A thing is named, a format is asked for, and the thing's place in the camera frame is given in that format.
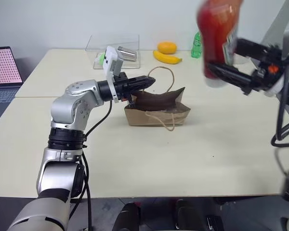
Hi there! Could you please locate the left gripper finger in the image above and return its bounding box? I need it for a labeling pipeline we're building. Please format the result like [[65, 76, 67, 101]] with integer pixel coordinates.
[[131, 75, 157, 86], [133, 84, 153, 94]]

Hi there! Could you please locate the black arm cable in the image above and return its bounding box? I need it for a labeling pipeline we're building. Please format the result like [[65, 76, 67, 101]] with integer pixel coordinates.
[[68, 99, 113, 231], [270, 48, 289, 202]]

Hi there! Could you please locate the stainless steel cup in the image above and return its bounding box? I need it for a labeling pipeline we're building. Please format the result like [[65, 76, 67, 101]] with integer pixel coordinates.
[[117, 46, 138, 63]]

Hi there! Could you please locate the dark rounded shape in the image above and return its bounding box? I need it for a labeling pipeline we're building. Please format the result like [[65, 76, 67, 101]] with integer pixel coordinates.
[[114, 201, 142, 231]]

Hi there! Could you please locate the red ketchup bottle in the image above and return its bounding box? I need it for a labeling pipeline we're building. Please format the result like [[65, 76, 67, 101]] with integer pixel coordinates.
[[197, 0, 245, 89]]

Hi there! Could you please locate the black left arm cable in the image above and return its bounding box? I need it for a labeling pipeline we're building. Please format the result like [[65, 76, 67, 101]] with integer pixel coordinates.
[[68, 99, 113, 231]]

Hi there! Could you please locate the grey laptop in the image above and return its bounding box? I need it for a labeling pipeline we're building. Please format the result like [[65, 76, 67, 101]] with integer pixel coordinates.
[[0, 46, 24, 129]]

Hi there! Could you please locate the yellow banana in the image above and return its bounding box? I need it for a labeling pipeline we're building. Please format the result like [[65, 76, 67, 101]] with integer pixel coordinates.
[[152, 49, 184, 65]]

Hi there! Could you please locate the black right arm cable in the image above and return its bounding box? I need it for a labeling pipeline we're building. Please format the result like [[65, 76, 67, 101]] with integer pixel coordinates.
[[270, 48, 289, 202]]

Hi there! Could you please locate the orange fruit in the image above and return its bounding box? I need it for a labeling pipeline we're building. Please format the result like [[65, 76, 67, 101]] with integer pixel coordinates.
[[157, 41, 178, 55]]

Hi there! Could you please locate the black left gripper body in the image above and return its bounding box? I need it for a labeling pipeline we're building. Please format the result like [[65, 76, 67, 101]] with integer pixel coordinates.
[[114, 71, 137, 107]]

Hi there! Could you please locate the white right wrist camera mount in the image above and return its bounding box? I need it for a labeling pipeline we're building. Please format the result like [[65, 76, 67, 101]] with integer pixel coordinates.
[[264, 74, 289, 98]]

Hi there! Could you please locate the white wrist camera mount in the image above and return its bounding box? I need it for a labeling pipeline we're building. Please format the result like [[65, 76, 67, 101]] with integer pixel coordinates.
[[104, 45, 125, 104], [264, 74, 289, 98]]

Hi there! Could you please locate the green plastic bottle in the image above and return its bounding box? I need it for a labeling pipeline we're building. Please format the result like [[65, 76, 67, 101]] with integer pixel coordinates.
[[190, 31, 203, 59]]

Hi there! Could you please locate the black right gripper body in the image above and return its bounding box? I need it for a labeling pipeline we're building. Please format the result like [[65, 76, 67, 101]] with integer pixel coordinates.
[[253, 44, 287, 93]]

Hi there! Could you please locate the brown paper bag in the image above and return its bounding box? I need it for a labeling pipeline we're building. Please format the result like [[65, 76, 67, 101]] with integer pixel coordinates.
[[123, 66, 192, 132]]

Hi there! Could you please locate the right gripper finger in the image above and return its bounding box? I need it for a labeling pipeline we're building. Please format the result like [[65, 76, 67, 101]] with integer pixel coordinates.
[[207, 61, 259, 97], [235, 38, 265, 61]]

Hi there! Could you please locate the clear plastic box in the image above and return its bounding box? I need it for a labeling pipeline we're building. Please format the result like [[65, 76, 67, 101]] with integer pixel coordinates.
[[85, 34, 141, 70]]

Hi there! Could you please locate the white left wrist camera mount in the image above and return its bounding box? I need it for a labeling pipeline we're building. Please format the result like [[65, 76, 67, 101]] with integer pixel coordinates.
[[104, 45, 125, 104]]

